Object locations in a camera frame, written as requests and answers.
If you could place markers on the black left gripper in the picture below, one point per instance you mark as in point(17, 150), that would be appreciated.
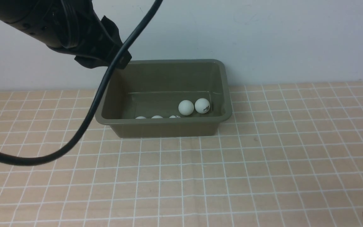
point(94, 42)

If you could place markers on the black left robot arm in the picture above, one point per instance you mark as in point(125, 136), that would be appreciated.
point(30, 17)

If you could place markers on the olive green plastic bin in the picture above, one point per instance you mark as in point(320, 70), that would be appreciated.
point(156, 87)

